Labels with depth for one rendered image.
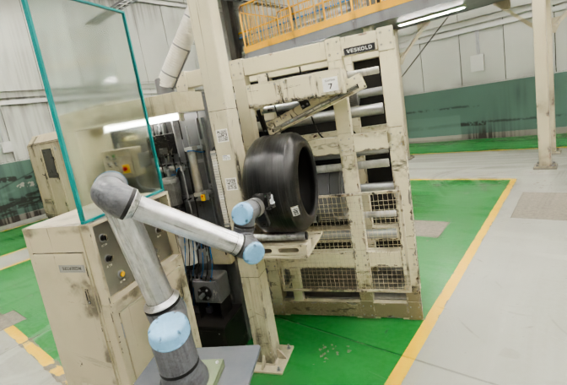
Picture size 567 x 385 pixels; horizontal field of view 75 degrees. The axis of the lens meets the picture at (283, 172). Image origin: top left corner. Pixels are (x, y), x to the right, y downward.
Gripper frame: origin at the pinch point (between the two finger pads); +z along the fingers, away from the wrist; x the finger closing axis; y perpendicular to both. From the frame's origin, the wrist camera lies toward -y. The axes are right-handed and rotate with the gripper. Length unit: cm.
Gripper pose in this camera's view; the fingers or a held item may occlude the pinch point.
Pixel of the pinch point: (272, 203)
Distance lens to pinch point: 188.8
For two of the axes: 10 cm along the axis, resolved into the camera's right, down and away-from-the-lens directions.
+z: 3.3, -0.9, 9.4
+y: -1.2, -9.9, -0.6
